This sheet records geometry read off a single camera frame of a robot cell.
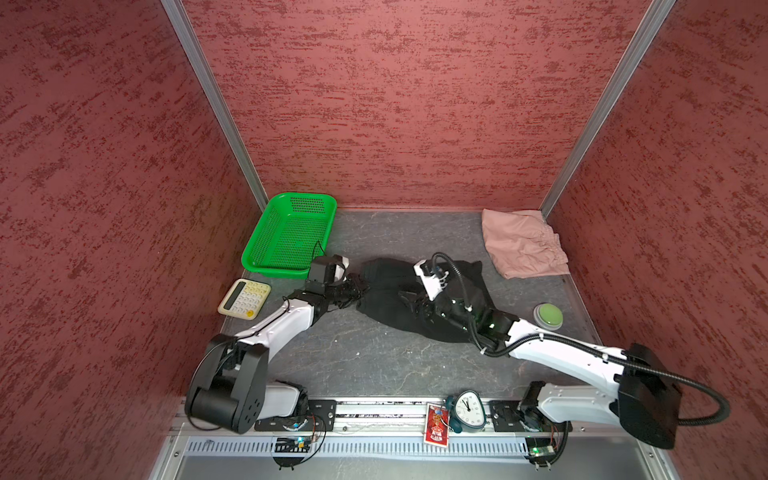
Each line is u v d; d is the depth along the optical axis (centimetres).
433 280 65
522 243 106
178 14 71
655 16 71
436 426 71
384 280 89
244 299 93
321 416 75
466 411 72
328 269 70
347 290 78
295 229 114
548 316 90
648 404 41
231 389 42
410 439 71
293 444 71
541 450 70
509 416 74
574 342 48
